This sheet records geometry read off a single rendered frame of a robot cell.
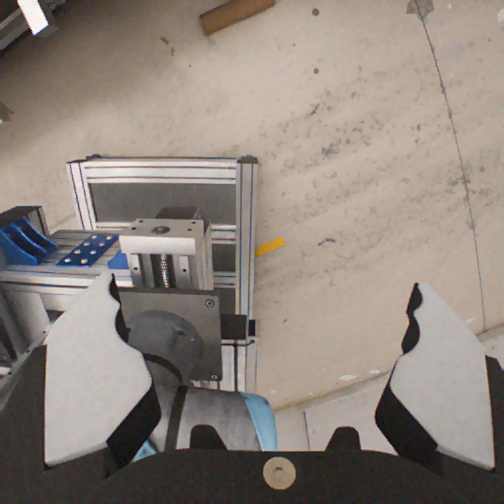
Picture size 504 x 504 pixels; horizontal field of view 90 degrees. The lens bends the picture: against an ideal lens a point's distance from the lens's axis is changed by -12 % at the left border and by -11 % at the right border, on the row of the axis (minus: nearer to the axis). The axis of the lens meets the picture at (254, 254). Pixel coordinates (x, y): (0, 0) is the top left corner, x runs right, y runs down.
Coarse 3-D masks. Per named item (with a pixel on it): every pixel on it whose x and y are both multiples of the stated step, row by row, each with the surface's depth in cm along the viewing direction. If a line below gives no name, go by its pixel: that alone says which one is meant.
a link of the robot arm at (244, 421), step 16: (192, 400) 37; (208, 400) 37; (224, 400) 38; (240, 400) 38; (256, 400) 39; (192, 416) 35; (208, 416) 35; (224, 416) 36; (240, 416) 36; (256, 416) 36; (272, 416) 37; (224, 432) 34; (240, 432) 35; (256, 432) 35; (272, 432) 35; (176, 448) 33; (240, 448) 34; (256, 448) 34; (272, 448) 34
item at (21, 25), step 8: (48, 0) 90; (72, 0) 101; (16, 16) 92; (24, 16) 93; (8, 24) 94; (16, 24) 94; (24, 24) 96; (0, 32) 95; (8, 32) 95; (16, 32) 97; (24, 32) 104; (0, 40) 96; (8, 40) 99; (16, 40) 106; (0, 48) 101; (8, 48) 108; (0, 56) 110
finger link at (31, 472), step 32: (32, 352) 7; (32, 384) 6; (0, 416) 6; (32, 416) 6; (0, 448) 5; (32, 448) 5; (0, 480) 4; (32, 480) 4; (64, 480) 5; (96, 480) 5
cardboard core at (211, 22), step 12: (240, 0) 100; (252, 0) 100; (264, 0) 100; (216, 12) 102; (228, 12) 102; (240, 12) 103; (252, 12) 104; (204, 24) 104; (216, 24) 105; (228, 24) 107
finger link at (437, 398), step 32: (416, 288) 11; (416, 320) 9; (448, 320) 9; (416, 352) 8; (448, 352) 8; (480, 352) 8; (416, 384) 7; (448, 384) 7; (480, 384) 7; (384, 416) 7; (416, 416) 6; (448, 416) 6; (480, 416) 6; (416, 448) 6; (448, 448) 5; (480, 448) 5
